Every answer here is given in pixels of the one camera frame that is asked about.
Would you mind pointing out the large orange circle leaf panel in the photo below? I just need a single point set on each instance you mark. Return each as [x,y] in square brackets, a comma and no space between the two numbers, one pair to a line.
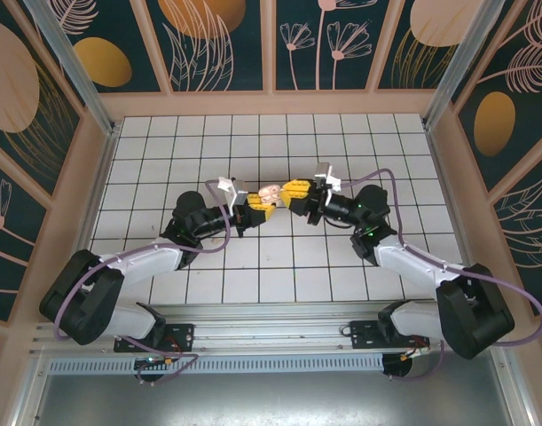
[208,66]

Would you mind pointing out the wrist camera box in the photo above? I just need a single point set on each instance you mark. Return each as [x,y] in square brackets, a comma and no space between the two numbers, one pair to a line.
[235,191]
[326,174]

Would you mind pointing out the pink flowers dark panel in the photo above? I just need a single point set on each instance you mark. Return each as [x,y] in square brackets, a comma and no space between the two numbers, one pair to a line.
[324,71]

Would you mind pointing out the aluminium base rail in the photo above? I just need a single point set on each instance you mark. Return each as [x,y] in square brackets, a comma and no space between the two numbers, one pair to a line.
[270,328]

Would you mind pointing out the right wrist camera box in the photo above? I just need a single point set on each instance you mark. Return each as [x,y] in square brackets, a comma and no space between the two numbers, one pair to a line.
[326,174]

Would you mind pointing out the grey metal sheet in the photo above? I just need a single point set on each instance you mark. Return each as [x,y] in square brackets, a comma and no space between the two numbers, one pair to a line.
[270,404]

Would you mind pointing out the pink flower outline wall panel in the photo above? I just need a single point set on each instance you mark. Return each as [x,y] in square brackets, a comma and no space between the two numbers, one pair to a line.
[9,248]

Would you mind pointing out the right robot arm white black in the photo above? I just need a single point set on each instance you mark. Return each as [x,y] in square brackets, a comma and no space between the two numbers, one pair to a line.
[412,266]

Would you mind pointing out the big pale circle gold panel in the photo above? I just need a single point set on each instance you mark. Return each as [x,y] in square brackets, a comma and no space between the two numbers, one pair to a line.
[13,89]

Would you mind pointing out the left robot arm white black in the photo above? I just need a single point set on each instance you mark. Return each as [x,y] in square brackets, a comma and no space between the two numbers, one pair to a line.
[137,262]

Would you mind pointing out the black round grommet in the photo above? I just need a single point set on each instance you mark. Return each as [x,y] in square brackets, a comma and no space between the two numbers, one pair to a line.
[397,368]
[151,377]

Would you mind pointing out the aluminium corner post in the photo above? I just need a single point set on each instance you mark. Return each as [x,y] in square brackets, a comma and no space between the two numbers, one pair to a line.
[74,66]
[454,66]

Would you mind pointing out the pale circle gold lines panel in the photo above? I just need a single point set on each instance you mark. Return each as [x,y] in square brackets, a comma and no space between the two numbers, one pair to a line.
[412,66]

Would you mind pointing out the orange oval pink feather panel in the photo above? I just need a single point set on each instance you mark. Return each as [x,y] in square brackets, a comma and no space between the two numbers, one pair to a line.
[120,26]

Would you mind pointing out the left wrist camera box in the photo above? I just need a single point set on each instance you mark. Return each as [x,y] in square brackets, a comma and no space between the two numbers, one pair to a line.
[235,191]

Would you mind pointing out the small circuit board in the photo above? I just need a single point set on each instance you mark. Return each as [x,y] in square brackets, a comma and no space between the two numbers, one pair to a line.
[153,361]

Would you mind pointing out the pink leaf outline wall panel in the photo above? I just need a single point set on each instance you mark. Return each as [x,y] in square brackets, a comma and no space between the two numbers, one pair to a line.
[532,239]

